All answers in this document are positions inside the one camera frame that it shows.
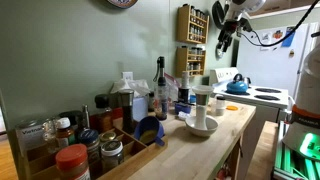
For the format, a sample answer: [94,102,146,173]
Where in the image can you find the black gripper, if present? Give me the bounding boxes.
[215,18,253,54]

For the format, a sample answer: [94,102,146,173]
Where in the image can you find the black container under bottle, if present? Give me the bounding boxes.
[177,87,191,104]

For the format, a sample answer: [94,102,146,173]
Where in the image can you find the tall glass bottle black top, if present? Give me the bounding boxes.
[152,55,170,121]

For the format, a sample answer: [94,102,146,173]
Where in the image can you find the small dark bottle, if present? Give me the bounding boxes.
[147,91,156,113]

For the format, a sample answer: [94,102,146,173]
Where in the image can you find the dark bottle black cap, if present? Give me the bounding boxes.
[94,93,114,133]

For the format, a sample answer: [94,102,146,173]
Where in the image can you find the thin metal bottle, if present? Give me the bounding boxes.
[81,104,91,130]

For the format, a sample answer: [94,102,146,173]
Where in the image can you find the brown bottle white cap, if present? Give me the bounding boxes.
[54,116,77,148]

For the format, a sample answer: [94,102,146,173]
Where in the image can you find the black hanging pan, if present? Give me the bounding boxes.
[211,0,227,30]

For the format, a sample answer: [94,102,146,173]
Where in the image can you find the large wooden spice rack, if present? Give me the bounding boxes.
[176,3,210,45]

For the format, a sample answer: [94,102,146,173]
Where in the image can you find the small wooden spice rack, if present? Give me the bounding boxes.
[175,45,207,79]

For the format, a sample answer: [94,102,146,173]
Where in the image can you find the white fridge paper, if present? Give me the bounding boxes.
[259,31,272,52]

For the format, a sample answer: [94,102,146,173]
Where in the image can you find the blue kettle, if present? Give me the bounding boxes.
[226,73,250,95]

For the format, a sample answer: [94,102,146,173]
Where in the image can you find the small silver pot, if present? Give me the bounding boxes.
[244,76,253,89]

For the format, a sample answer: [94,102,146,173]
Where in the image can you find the white refrigerator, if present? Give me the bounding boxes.
[235,21,320,102]

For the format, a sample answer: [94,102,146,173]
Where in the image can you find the orange fridge picture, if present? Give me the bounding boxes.
[271,29,285,42]

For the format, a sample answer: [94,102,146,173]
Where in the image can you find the small white jar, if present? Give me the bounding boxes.
[214,95,227,117]

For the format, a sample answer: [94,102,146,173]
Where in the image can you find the orange lid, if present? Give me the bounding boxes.
[225,104,240,112]

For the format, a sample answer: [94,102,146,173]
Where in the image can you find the blue fridge paper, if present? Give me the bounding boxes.
[281,26,297,48]

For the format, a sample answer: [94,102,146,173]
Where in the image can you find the clear plastic bag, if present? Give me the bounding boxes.
[164,73,181,102]

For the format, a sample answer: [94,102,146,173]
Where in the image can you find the blue small box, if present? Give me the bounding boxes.
[174,101,193,116]

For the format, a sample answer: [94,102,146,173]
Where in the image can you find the white electric stove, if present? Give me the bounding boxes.
[208,67,290,180]

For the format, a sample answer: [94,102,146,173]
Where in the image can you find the small white object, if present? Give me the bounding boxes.
[177,111,191,121]

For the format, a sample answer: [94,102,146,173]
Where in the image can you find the white bowl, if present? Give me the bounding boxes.
[184,114,220,138]

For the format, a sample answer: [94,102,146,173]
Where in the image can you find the white crumpled paper towel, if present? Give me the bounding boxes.
[110,78,151,98]

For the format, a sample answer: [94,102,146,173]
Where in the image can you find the white tub container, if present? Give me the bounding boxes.
[132,95,150,123]

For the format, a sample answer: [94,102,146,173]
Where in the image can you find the blue funnel cup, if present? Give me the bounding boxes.
[133,115,166,147]

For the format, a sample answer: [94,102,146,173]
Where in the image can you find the steel and black pepper grinder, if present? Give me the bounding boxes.
[118,88,136,135]

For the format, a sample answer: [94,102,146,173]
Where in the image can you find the robot stand with green light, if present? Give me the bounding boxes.
[271,120,320,180]

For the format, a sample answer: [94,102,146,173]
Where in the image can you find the wooden organizer tray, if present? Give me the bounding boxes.
[15,125,169,180]

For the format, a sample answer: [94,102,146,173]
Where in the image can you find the jar with gold lid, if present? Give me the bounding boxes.
[99,130,118,145]

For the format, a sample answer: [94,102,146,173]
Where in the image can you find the spice jar white lid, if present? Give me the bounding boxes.
[100,139,125,173]

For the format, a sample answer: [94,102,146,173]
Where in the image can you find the spice jar blue lid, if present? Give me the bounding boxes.
[77,128,102,165]

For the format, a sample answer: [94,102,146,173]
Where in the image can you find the jar with black lid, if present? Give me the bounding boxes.
[58,110,84,132]

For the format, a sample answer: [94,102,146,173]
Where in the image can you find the jar with red lid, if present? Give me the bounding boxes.
[55,143,92,180]

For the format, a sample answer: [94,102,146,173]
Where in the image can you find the clear glass jar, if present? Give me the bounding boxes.
[41,117,58,152]

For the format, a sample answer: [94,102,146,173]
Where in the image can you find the round wall clock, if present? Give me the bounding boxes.
[215,45,225,60]

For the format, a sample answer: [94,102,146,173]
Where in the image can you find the white wall outlet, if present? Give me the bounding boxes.
[121,71,134,81]

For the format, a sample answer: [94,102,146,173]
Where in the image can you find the decorative wall plate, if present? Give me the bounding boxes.
[106,0,139,10]

